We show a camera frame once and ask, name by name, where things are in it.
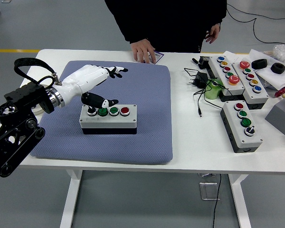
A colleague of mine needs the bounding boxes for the person's right hand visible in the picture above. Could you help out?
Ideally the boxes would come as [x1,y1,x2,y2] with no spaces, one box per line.
[130,39,157,64]

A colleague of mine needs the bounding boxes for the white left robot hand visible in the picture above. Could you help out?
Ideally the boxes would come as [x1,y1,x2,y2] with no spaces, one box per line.
[54,64,129,109]

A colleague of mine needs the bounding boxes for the person's left hand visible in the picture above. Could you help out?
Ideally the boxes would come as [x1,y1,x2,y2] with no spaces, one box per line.
[205,23,222,44]

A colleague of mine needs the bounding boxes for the grey four-button control box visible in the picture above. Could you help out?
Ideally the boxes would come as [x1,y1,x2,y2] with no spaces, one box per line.
[79,104,138,135]
[220,100,264,154]

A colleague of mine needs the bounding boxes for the five-button box, large mushroom button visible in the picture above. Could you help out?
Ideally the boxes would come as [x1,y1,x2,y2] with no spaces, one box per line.
[208,55,246,102]

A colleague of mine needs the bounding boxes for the five-button box, small red mushroom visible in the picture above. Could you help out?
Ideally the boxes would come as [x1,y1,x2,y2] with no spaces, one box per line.
[231,58,269,110]

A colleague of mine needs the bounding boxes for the purple-edged barcode card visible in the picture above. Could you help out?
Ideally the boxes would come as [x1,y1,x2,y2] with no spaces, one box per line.
[153,51,165,64]

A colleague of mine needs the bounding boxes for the small black device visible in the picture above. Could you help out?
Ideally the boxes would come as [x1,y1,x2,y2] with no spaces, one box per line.
[191,56,213,71]

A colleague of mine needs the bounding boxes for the black power adapter plug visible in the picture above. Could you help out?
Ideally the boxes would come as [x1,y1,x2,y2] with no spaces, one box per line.
[187,72,209,89]

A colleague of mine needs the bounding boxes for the green tape roll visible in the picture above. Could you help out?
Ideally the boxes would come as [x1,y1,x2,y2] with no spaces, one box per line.
[205,78,225,100]

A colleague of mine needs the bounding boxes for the clear plastic bag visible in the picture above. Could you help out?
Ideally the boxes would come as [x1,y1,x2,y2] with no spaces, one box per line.
[263,44,285,65]

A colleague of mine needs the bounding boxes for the white paper sheet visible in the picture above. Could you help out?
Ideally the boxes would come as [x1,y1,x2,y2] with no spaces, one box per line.
[224,49,285,90]

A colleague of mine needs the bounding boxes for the blue-grey textured mat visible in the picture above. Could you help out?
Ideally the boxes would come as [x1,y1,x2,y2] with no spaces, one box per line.
[29,60,174,165]

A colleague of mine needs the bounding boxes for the grey box with orange knob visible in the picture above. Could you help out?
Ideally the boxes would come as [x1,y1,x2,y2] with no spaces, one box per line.
[265,95,285,136]

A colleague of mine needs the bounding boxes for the white table leg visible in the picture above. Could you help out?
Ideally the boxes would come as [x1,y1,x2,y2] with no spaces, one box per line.
[59,169,84,228]
[228,174,252,228]

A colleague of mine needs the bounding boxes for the black floor cable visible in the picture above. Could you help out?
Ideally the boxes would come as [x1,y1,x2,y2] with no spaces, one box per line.
[227,4,285,48]

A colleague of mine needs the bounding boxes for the black foam ring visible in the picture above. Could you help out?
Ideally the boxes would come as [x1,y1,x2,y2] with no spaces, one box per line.
[270,62,285,75]
[251,58,268,70]

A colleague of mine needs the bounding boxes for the black adapter cord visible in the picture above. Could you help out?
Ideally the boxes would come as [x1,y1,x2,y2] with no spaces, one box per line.
[184,67,231,117]

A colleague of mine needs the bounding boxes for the clear plastic bracket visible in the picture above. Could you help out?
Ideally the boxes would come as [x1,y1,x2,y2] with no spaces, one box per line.
[198,173,221,201]

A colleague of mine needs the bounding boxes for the black cable under table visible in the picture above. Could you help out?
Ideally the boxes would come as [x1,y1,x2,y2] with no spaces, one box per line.
[212,174,222,228]

